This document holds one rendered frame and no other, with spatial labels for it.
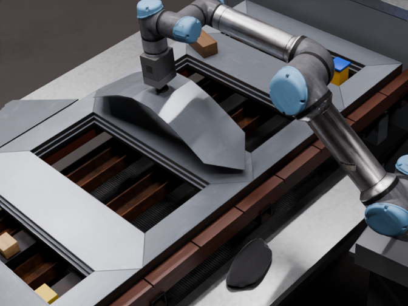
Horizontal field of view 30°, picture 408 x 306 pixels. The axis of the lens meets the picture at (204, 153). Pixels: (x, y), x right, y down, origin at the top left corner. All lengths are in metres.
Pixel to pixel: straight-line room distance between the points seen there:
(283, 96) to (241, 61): 0.80
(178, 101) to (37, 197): 0.51
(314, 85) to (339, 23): 0.94
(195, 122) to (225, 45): 0.63
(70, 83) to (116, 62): 0.21
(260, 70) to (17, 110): 0.89
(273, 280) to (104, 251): 0.50
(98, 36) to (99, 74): 1.71
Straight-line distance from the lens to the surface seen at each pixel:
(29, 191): 2.38
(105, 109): 2.62
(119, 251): 2.13
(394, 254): 2.21
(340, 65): 2.69
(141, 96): 2.36
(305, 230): 2.37
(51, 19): 4.97
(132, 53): 3.09
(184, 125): 2.28
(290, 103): 1.98
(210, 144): 2.27
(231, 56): 2.80
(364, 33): 2.85
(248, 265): 2.25
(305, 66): 2.00
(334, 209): 2.44
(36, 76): 4.45
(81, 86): 2.95
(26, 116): 2.80
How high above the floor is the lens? 2.41
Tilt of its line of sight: 41 degrees down
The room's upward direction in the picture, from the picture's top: 6 degrees counter-clockwise
